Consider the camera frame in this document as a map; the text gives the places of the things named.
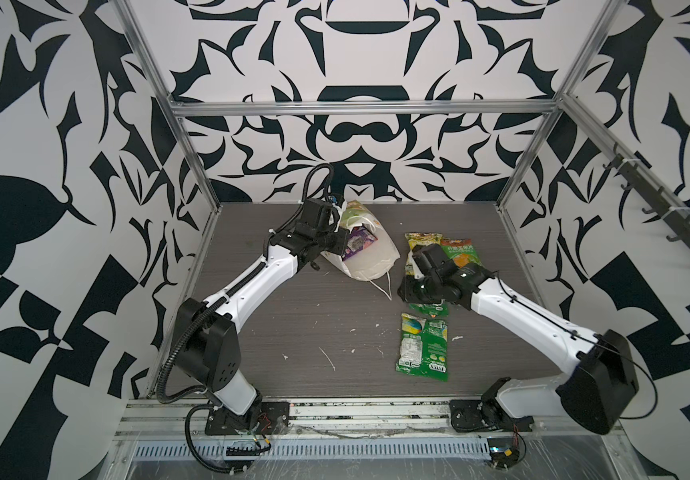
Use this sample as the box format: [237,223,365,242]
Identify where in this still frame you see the small electronics board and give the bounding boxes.
[487,435,527,471]

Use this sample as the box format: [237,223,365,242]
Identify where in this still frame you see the white slotted cable duct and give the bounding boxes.
[125,437,493,462]

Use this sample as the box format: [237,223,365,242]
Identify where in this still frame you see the white floral paper bag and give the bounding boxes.
[322,200,400,301]

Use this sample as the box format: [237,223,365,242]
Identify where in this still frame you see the yellow snack packet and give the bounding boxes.
[404,232,443,263]

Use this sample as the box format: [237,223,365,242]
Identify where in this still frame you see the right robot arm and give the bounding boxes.
[399,244,640,435]

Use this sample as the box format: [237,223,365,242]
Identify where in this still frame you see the green snack packet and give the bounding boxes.
[440,237,482,267]

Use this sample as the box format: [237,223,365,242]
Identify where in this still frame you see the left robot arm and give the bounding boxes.
[156,194,349,415]

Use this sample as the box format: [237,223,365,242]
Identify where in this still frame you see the purple pink snack packet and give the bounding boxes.
[342,225,378,261]

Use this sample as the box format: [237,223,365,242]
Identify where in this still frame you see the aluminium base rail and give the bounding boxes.
[113,392,622,442]

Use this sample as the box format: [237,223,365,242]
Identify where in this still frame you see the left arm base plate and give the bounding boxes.
[205,401,290,436]

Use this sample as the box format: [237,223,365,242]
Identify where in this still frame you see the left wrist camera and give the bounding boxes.
[328,193,347,213]

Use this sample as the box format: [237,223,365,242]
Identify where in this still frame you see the black wall hook rack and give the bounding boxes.
[602,143,690,251]

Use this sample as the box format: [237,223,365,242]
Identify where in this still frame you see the green barcode candy packet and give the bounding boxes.
[395,313,448,382]

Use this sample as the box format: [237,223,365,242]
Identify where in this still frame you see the green Fox's candy packet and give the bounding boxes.
[408,302,449,318]

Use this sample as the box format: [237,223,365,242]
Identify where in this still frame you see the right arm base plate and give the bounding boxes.
[449,399,534,433]

